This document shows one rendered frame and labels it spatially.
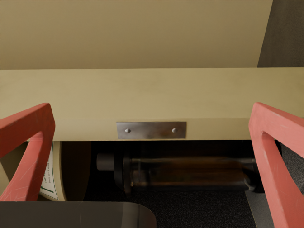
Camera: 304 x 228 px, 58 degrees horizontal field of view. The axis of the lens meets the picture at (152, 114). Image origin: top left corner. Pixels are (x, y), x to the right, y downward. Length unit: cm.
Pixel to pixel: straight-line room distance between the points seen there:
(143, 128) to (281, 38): 41
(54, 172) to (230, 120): 23
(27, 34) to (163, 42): 33
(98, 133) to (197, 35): 46
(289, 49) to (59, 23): 50
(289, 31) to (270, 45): 8
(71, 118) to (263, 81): 23
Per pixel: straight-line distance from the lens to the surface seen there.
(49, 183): 40
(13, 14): 75
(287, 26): 61
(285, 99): 33
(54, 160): 38
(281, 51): 62
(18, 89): 36
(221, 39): 71
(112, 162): 43
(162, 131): 28
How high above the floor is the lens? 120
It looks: level
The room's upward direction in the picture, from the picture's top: 90 degrees counter-clockwise
